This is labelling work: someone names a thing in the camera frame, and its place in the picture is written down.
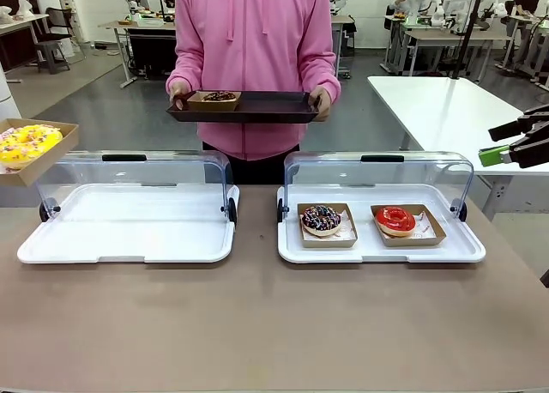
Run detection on white cabinet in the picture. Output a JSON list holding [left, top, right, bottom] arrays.
[[0, 59, 21, 122]]

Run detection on pink hoodie torso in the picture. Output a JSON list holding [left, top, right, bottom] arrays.
[[166, 0, 342, 162]]

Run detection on long grey background desk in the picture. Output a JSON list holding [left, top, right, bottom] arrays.
[[383, 15, 514, 83]]

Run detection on black serving tray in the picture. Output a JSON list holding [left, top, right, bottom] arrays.
[[166, 90, 321, 124]]

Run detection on person's left hand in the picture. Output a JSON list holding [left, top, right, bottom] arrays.
[[308, 86, 333, 123]]

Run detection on chocolate sprinkled donut in tray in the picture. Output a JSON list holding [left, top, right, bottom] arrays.
[[296, 202, 359, 250]]

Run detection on black stand pole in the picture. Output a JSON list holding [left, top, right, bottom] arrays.
[[449, 0, 491, 81]]

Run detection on white side table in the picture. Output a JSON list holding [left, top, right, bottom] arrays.
[[366, 75, 549, 223]]

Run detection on clear display lid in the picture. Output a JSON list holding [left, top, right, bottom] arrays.
[[276, 150, 475, 223], [35, 149, 238, 229]]

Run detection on chocolate donut with nuts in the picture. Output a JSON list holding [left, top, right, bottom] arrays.
[[202, 90, 238, 103]]

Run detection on person's right forearm pink sleeve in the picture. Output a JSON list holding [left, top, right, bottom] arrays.
[[166, 40, 203, 94]]

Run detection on black trousers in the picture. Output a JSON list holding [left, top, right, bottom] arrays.
[[202, 141, 301, 186]]

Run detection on black background chair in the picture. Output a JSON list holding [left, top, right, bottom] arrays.
[[33, 7, 72, 76]]

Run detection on background person in black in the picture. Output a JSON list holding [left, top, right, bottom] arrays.
[[503, 0, 544, 67]]

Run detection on person's right hand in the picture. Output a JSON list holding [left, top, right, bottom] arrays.
[[169, 82, 192, 111]]

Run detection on person's left forearm pink sleeve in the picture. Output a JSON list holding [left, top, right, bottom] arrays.
[[305, 40, 342, 100]]

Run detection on red glazed donut in tray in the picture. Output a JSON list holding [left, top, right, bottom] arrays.
[[370, 203, 448, 249]]

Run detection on white printed paper liner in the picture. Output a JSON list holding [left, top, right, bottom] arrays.
[[301, 215, 358, 243], [377, 210, 435, 240]]

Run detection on yellow sprinkled donut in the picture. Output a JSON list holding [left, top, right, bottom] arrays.
[[0, 124, 64, 172], [0, 118, 81, 188]]

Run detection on chocolate donut with coloured sprinkles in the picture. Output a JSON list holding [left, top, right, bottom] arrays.
[[299, 203, 343, 239]]

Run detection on white display tray base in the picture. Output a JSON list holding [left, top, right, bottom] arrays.
[[276, 183, 487, 265], [16, 183, 241, 265]]

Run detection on wooden background desk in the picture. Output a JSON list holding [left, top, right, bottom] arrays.
[[0, 13, 51, 86]]

